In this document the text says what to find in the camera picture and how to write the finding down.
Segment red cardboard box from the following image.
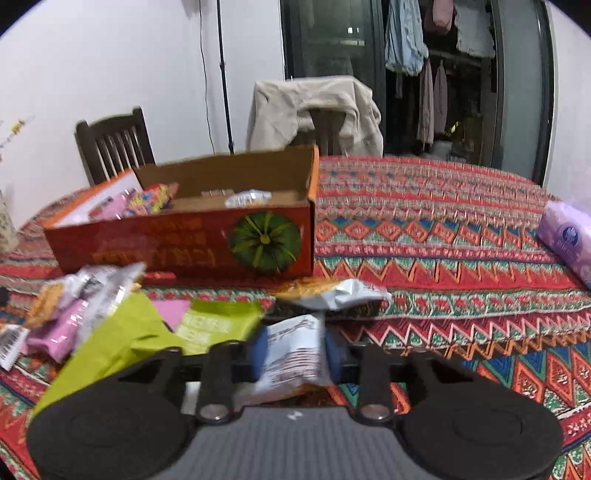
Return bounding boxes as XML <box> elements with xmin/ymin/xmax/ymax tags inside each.
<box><xmin>43</xmin><ymin>144</ymin><xmax>320</xmax><ymax>281</ymax></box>

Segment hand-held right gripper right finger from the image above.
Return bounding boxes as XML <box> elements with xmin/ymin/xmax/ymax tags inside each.
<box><xmin>323</xmin><ymin>329</ymin><xmax>469</xmax><ymax>425</ymax></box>

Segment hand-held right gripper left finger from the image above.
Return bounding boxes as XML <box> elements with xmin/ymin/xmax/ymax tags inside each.
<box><xmin>117</xmin><ymin>325</ymin><xmax>269</xmax><ymax>426</ymax></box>

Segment floral patterned vase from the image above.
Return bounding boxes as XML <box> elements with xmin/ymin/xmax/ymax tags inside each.
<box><xmin>0</xmin><ymin>189</ymin><xmax>19</xmax><ymax>254</ymax></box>

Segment purple tissue pack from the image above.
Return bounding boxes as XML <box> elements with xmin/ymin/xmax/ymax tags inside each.
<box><xmin>536</xmin><ymin>200</ymin><xmax>591</xmax><ymax>289</ymax></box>

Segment silver white snack packet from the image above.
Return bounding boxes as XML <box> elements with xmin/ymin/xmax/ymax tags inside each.
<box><xmin>225</xmin><ymin>189</ymin><xmax>273</xmax><ymax>208</ymax></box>

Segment yellow flower branches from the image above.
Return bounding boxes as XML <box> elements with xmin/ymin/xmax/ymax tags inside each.
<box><xmin>0</xmin><ymin>117</ymin><xmax>28</xmax><ymax>162</ymax></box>

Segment white barcode snack packet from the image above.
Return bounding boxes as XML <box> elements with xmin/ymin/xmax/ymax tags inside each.
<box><xmin>0</xmin><ymin>325</ymin><xmax>29</xmax><ymax>371</ymax></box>

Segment red and blue snack packet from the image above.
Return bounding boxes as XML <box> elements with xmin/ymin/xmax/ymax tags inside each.
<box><xmin>129</xmin><ymin>182</ymin><xmax>180</xmax><ymax>217</ymax></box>

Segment studio light on stand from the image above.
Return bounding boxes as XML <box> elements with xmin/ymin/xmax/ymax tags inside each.
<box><xmin>216</xmin><ymin>0</ymin><xmax>235</xmax><ymax>155</ymax></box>

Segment pale green snack packet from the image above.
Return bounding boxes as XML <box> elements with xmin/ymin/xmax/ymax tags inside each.
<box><xmin>175</xmin><ymin>299</ymin><xmax>265</xmax><ymax>356</ymax></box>

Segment black light cable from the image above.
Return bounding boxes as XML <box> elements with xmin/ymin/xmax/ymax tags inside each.
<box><xmin>198</xmin><ymin>0</ymin><xmax>215</xmax><ymax>155</ymax></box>

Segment small pink snack packet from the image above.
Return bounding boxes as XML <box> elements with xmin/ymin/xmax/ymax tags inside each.
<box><xmin>90</xmin><ymin>191</ymin><xmax>134</xmax><ymax>221</ymax></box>

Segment brown wooden chair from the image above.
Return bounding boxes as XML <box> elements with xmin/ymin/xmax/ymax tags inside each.
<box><xmin>293</xmin><ymin>108</ymin><xmax>352</xmax><ymax>155</ymax></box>

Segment pale blue hanging garment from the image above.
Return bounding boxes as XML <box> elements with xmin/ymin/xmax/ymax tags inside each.
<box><xmin>455</xmin><ymin>0</ymin><xmax>497</xmax><ymax>58</ymax></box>

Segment grey pink hanging garment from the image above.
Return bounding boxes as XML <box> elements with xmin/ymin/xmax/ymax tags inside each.
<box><xmin>417</xmin><ymin>60</ymin><xmax>435</xmax><ymax>145</ymax></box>
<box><xmin>433</xmin><ymin>65</ymin><xmax>450</xmax><ymax>134</ymax></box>

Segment large pink snack packet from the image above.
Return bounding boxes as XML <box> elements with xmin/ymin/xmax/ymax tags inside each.
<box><xmin>27</xmin><ymin>300</ymin><xmax>88</xmax><ymax>364</ymax></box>

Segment dark wooden chair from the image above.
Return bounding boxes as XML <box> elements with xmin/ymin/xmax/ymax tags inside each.
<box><xmin>75</xmin><ymin>107</ymin><xmax>156</xmax><ymax>186</ymax></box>

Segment light blue denim shirt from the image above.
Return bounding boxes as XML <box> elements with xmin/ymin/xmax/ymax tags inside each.
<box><xmin>385</xmin><ymin>0</ymin><xmax>429</xmax><ymax>76</ymax></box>

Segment sliding glass door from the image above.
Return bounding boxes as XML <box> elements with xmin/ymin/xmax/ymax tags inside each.
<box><xmin>279</xmin><ymin>0</ymin><xmax>555</xmax><ymax>185</ymax></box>

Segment green long snack packet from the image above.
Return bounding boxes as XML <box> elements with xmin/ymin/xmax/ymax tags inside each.
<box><xmin>32</xmin><ymin>292</ymin><xmax>185</xmax><ymax>418</ymax></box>

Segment beige jacket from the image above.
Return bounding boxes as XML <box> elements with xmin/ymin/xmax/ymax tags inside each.
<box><xmin>246</xmin><ymin>76</ymin><xmax>385</xmax><ymax>158</ymax></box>

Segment pink flat snack packet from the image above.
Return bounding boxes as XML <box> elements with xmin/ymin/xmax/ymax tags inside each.
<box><xmin>152</xmin><ymin>300</ymin><xmax>192</xmax><ymax>334</ymax></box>

